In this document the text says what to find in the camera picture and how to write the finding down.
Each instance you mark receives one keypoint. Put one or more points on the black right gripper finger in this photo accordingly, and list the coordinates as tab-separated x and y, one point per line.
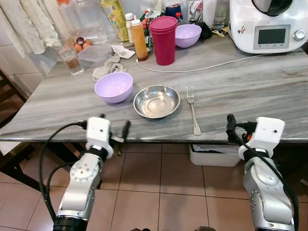
231	126

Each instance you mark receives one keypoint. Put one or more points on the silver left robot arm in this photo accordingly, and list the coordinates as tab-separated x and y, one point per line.
82	185

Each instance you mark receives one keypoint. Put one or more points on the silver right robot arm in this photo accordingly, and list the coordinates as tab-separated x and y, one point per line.
262	192

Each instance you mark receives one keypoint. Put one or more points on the large purple plastic bowl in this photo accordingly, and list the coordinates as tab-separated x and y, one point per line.
113	87

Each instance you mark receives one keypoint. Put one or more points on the white plastic bin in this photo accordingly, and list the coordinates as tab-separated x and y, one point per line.
214	156

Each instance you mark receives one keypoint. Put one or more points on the silver metal fork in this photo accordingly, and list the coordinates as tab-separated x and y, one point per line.
193	111

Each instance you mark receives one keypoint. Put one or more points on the stainless steel bowl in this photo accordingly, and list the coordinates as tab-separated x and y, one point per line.
156	101

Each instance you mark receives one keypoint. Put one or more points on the grey crumpled cloth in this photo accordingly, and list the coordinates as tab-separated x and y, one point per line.
108	68

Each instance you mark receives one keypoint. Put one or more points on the clear plastic food container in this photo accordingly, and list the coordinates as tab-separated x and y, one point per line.
95	54

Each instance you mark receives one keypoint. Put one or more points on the clear drinking glass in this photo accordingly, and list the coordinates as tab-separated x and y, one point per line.
70	58

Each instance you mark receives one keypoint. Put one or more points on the brown egg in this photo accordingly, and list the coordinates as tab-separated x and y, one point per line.
78	48
88	43

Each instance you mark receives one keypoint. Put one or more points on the orange sauce bottle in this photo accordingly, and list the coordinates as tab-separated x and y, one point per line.
139	42

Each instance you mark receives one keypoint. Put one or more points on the small white bottle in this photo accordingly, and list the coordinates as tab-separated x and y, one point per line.
129	28

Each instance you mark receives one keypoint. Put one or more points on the magenta lidded plastic tumbler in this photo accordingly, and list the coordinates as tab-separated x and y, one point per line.
163	42

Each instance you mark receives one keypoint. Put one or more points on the large clear plastic jug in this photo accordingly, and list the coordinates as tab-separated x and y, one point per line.
84	19

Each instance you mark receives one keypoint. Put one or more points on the small black object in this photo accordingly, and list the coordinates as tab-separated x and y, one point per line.
205	30

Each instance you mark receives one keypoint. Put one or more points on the small purple plastic bowl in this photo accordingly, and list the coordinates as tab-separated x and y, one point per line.
188	34

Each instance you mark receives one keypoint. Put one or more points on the white kitchen cooking machine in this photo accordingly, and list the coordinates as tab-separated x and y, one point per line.
250	24

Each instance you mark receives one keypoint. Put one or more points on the red green snack packet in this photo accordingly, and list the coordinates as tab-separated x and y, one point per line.
146	19

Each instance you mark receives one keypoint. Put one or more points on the clear glass bottle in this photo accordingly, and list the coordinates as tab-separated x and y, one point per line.
220	12

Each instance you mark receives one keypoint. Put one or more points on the hanging white towel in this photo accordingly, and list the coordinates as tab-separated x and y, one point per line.
29	21

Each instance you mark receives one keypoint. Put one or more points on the dark blue jar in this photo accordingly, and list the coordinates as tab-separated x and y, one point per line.
173	9

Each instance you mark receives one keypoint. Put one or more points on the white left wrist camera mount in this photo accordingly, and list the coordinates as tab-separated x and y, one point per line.
98	131

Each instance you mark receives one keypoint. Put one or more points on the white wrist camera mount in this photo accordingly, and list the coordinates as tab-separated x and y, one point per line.
267	134
98	131

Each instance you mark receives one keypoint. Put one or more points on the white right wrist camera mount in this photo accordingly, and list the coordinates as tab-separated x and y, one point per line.
267	134

